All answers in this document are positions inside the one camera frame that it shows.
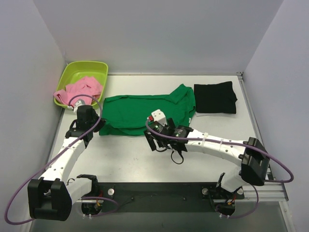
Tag green t shirt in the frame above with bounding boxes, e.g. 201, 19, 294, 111
99, 84, 196, 136

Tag green plastic basin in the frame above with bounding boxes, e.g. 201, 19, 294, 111
54, 61, 108, 108

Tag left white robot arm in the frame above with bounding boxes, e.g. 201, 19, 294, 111
27, 105, 105, 221

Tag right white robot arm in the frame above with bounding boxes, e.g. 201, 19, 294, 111
144, 117, 269, 193

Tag pink t shirt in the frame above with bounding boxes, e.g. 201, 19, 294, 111
54, 76, 103, 106

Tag folded black t shirt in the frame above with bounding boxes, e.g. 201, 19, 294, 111
194, 81, 238, 115

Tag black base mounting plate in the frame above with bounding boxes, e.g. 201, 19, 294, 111
70, 182, 244, 213

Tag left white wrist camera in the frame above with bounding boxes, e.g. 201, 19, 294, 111
67, 99, 85, 113

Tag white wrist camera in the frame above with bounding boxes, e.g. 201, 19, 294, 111
147, 109, 167, 126
67, 99, 85, 113

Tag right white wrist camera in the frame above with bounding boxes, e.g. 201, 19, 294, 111
147, 109, 167, 126

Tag aluminium frame rail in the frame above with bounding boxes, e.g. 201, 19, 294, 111
243, 182, 289, 202

